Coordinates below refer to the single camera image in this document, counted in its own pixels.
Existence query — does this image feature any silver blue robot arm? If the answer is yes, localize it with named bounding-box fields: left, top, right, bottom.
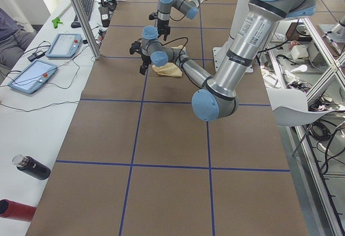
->
left=150, top=0, right=205, bottom=41
left=139, top=0, right=316, bottom=121

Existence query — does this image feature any near blue teach pendant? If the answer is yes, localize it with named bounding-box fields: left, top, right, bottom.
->
left=8, top=59, right=58, bottom=94

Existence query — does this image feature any blue teach pendant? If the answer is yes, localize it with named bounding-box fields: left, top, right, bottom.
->
left=45, top=33, right=82, bottom=59
left=8, top=59, right=58, bottom=94

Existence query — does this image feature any red water bottle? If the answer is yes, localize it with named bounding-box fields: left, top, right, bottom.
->
left=1, top=199, right=36, bottom=222

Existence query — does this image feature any white plastic chair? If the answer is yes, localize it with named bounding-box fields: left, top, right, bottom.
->
left=266, top=88, right=333, bottom=127

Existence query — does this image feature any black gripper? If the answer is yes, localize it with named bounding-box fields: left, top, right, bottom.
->
left=140, top=50, right=151, bottom=75
left=157, top=19, right=170, bottom=41

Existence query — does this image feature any green plastic clamp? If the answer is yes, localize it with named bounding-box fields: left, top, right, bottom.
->
left=52, top=17, right=63, bottom=29

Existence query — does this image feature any aluminium frame post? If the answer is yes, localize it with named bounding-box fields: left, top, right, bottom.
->
left=70, top=0, right=100, bottom=60

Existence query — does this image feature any seated person in dark shirt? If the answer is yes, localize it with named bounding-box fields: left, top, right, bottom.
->
left=1, top=9, right=36, bottom=70

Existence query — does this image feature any black water bottle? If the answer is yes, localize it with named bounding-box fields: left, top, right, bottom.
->
left=12, top=155, right=51, bottom=180

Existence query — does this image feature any cream long-sleeve printed t-shirt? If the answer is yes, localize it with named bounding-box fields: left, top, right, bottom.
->
left=152, top=62, right=182, bottom=77

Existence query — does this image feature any wrist black camera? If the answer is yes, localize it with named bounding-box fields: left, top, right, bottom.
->
left=148, top=12, right=158, bottom=20
left=129, top=39, right=142, bottom=55

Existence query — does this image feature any aluminium frame rack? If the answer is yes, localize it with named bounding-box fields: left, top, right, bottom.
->
left=258, top=0, right=345, bottom=236

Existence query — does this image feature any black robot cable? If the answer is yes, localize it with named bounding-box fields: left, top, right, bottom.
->
left=161, top=37, right=189, bottom=67

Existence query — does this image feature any far blue teach pendant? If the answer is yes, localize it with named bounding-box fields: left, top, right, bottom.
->
left=45, top=33, right=82, bottom=59

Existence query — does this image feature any black keyboard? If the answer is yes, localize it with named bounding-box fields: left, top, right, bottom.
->
left=80, top=0, right=95, bottom=21

